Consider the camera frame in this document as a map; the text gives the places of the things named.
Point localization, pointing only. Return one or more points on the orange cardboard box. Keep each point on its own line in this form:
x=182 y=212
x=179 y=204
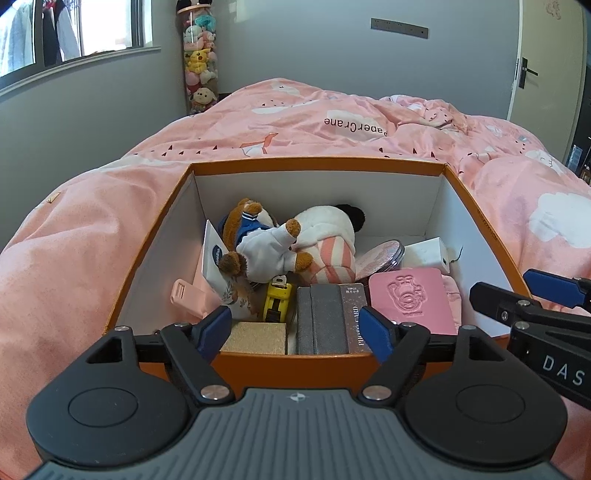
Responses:
x=323 y=369

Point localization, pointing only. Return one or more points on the yellow tape measure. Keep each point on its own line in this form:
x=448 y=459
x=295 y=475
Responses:
x=277 y=300

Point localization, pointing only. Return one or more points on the white card packet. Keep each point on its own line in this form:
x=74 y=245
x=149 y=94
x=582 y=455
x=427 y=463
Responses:
x=212 y=258

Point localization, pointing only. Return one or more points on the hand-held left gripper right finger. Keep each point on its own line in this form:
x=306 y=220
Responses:
x=376 y=330

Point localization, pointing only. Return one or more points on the pink round tin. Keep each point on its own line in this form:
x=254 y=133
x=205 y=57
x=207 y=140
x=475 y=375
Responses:
x=378 y=258

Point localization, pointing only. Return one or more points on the hanging clothes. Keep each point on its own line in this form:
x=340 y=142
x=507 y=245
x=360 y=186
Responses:
x=18 y=37

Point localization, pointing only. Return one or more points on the gold glitter box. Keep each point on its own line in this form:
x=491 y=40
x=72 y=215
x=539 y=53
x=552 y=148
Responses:
x=256 y=337

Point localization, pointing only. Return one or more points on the window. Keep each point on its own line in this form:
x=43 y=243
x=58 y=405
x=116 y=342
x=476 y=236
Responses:
x=106 y=23

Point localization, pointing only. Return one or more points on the clear tube of plush toys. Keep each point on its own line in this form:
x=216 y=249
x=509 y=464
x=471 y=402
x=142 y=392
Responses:
x=198 y=60

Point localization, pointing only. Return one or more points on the rose gold card box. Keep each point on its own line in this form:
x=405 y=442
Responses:
x=353 y=314

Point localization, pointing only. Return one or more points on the brown dog plush toy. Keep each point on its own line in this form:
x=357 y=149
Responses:
x=263 y=249

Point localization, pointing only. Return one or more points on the white plush with striped pants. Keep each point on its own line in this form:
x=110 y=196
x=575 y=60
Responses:
x=323 y=226

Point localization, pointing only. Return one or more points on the cream door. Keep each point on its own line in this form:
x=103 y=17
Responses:
x=549 y=83

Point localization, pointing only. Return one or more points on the pink embossed card holder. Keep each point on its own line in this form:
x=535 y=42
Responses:
x=415 y=300

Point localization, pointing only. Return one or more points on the pink printed blanket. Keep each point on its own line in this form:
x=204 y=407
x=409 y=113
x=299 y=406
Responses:
x=83 y=230

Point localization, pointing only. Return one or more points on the small door decal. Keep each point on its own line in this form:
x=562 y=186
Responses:
x=552 y=9

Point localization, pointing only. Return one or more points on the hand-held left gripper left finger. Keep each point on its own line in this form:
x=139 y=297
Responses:
x=217 y=323

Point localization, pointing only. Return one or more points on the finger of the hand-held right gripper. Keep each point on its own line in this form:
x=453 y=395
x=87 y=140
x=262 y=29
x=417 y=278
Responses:
x=498 y=307
x=554 y=286

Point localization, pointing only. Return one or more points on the grey wall socket strip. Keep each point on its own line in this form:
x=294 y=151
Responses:
x=399 y=27

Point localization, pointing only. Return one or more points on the pink plastic case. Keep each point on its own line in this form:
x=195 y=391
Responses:
x=189 y=297

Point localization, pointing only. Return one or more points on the small white box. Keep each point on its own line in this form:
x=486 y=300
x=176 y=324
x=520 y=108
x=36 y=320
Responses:
x=425 y=254

